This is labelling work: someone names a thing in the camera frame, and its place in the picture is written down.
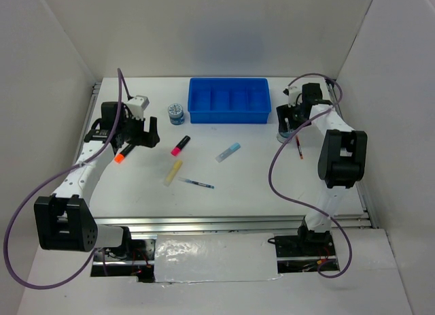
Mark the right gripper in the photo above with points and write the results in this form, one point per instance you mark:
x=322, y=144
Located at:
x=283, y=112

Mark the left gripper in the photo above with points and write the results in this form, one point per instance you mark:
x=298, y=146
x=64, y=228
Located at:
x=149, y=140

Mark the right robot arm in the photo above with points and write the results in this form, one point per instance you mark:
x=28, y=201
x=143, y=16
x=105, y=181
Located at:
x=341, y=161

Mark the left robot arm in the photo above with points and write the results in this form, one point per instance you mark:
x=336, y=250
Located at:
x=63, y=219

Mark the pink highlighter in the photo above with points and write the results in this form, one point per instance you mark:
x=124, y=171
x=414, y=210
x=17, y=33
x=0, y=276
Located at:
x=181, y=145

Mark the red gel pen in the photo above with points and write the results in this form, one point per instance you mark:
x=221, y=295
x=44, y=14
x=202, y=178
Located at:
x=299, y=147

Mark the orange highlighter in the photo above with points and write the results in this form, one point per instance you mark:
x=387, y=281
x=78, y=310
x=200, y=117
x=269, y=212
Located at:
x=124, y=153

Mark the yellow highlighter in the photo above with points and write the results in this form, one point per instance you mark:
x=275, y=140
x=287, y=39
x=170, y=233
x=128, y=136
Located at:
x=173, y=172

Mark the light blue highlighter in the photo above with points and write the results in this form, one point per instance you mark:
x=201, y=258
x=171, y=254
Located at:
x=229, y=151

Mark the blue gel pen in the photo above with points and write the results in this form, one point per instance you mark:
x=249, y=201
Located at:
x=189, y=181

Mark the blue plastic divided bin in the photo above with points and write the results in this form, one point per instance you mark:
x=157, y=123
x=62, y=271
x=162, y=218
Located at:
x=229, y=101

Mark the white foil sheet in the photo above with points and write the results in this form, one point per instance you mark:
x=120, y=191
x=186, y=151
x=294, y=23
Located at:
x=230, y=257

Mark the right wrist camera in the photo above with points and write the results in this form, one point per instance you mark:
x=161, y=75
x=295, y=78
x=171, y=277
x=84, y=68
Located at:
x=293, y=93

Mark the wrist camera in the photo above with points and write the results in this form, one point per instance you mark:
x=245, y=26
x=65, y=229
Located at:
x=137, y=106
x=293, y=93

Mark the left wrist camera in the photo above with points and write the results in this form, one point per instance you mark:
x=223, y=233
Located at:
x=137, y=106

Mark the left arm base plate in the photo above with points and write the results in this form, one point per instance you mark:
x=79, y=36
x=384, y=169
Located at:
x=135, y=260

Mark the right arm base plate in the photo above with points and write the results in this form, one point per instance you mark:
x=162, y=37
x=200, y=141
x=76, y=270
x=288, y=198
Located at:
x=294, y=256

